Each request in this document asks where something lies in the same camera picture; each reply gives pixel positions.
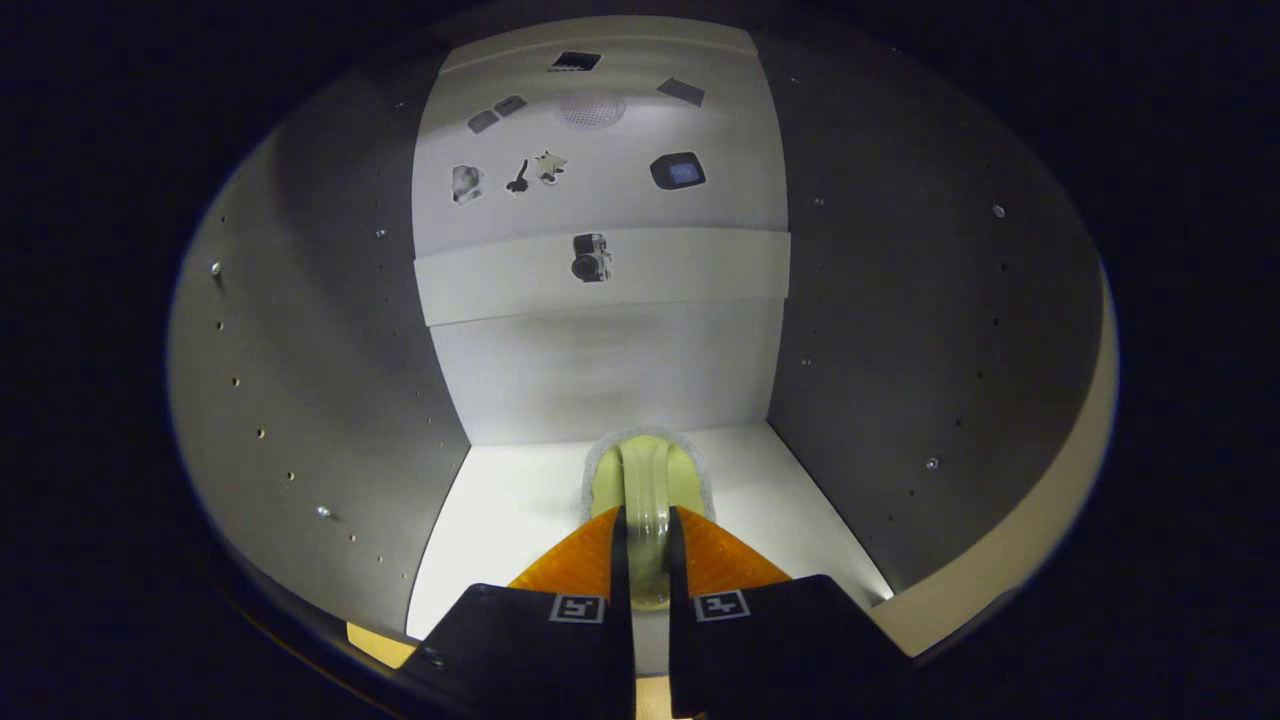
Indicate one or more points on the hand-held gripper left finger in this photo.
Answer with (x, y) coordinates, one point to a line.
(620, 650)

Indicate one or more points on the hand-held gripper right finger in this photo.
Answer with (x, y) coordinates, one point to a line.
(682, 650)

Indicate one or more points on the translucent pale cup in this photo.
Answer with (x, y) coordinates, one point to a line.
(645, 480)

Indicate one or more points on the grey cabinet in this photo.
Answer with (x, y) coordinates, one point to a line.
(320, 350)

